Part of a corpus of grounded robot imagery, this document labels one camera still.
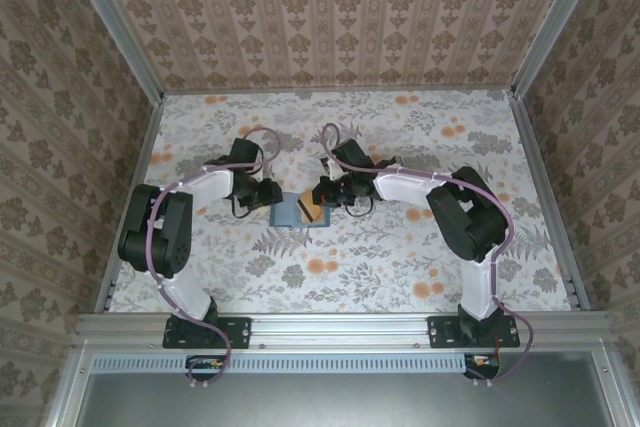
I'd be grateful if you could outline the grey slotted cable duct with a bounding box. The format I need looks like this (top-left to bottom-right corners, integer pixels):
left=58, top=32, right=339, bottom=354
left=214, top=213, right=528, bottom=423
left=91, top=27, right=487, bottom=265
left=91, top=351, right=469, bottom=375

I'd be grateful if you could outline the blue card holder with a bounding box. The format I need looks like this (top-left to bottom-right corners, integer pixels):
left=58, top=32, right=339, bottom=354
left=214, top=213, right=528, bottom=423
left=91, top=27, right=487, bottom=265
left=268, top=190, right=330, bottom=229

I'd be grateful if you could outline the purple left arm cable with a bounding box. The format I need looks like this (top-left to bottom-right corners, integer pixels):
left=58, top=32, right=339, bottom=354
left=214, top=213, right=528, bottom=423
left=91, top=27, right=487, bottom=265
left=144, top=126, right=282, bottom=389

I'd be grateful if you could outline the thin black right camera cable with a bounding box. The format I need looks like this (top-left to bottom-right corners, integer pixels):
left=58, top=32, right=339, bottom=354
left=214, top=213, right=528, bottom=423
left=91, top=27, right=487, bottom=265
left=346, top=191, right=377, bottom=217

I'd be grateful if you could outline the aluminium frame post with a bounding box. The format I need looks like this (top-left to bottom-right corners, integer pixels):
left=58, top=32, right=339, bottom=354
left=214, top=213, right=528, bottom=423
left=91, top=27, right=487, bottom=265
left=57, top=0, right=166, bottom=103
left=510, top=0, right=610, bottom=98

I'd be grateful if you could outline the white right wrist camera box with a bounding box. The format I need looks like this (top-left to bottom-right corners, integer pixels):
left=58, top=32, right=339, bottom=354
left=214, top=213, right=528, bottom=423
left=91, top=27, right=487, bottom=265
left=319, top=157, right=344, bottom=184

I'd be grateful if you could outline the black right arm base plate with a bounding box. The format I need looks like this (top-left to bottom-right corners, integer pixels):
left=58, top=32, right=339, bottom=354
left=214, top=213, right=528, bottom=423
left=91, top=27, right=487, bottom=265
left=427, top=315, right=522, bottom=350

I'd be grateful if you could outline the thin black camera cable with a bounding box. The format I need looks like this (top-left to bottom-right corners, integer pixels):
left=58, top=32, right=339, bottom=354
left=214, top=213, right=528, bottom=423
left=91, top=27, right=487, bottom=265
left=346, top=191, right=377, bottom=217
left=230, top=195, right=254, bottom=219

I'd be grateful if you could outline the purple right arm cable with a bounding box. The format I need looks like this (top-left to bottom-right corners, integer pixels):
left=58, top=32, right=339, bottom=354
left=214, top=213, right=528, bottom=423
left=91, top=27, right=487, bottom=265
left=319, top=121, right=532, bottom=389

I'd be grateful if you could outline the aluminium side rail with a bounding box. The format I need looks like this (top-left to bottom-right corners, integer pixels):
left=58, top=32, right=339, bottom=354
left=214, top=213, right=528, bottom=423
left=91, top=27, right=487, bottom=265
left=510, top=90, right=592, bottom=312
left=93, top=95, right=166, bottom=313

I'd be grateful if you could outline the grey sheet metal panel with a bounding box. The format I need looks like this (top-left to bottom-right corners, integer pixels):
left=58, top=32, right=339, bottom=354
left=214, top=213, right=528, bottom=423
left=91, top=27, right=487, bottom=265
left=74, top=350, right=619, bottom=427

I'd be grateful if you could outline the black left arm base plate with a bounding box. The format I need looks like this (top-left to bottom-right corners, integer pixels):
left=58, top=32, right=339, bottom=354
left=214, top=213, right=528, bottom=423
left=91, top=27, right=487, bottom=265
left=162, top=315, right=253, bottom=350

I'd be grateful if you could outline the aluminium frame cross rail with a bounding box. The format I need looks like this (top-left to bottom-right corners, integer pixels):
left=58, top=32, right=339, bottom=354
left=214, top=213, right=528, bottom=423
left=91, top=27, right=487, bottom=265
left=73, top=310, right=615, bottom=349

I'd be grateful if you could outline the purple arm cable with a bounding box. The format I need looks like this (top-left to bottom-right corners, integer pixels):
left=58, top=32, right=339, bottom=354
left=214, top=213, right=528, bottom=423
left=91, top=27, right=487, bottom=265
left=319, top=121, right=532, bottom=389
left=144, top=126, right=282, bottom=389

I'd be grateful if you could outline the thin black left camera cable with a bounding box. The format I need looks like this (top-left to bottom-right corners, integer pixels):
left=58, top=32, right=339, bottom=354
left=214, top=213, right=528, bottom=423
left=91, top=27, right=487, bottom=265
left=230, top=195, right=254, bottom=219

